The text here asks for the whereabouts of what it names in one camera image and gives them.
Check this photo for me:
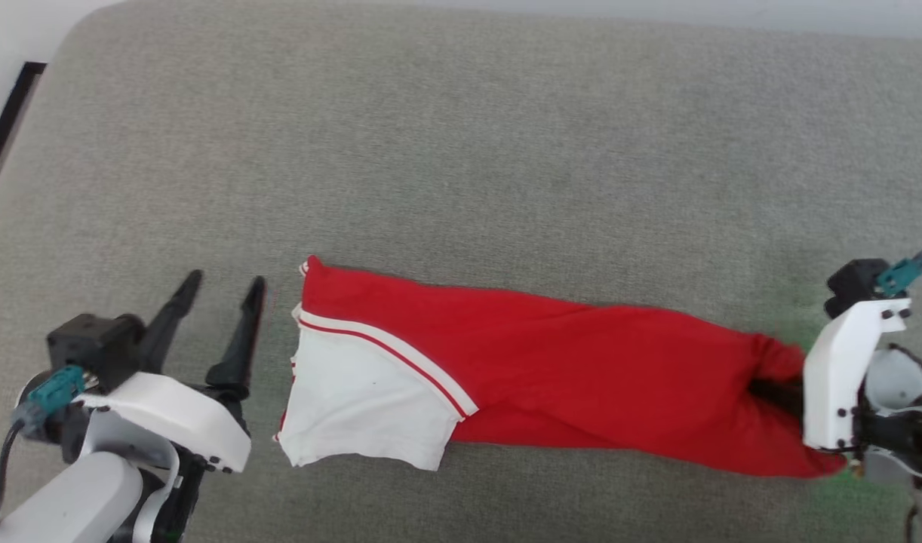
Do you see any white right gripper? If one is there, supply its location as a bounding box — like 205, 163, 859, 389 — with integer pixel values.
748, 298, 912, 453

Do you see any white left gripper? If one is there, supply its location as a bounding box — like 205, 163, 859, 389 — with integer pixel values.
76, 269, 267, 543

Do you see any red and white garment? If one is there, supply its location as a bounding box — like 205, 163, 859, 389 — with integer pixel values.
274, 255, 847, 479

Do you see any black floor strip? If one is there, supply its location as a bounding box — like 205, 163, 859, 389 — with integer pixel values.
0, 62, 47, 219

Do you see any grey fabric sofa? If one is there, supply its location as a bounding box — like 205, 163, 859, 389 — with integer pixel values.
0, 0, 922, 543

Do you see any teal right camera connector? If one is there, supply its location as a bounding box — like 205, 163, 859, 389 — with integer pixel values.
876, 247, 922, 296

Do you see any teal camera connector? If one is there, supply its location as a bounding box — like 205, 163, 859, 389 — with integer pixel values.
12, 365, 86, 437
876, 247, 922, 296

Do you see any teal left camera connector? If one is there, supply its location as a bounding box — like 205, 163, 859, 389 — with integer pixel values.
12, 365, 86, 437

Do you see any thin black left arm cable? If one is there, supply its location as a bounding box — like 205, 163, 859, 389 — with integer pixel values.
0, 419, 32, 525

